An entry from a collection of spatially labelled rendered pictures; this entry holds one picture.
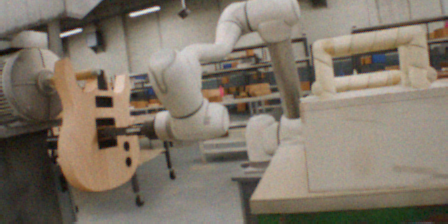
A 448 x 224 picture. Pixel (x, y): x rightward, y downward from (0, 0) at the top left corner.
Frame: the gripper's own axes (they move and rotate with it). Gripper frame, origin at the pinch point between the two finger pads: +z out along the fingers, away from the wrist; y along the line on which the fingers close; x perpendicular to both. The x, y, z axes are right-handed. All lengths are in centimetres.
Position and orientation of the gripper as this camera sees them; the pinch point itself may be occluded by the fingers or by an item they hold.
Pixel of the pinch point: (107, 132)
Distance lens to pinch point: 104.7
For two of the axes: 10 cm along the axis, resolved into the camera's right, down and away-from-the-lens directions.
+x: -1.2, -9.9, 0.6
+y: 3.0, 0.2, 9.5
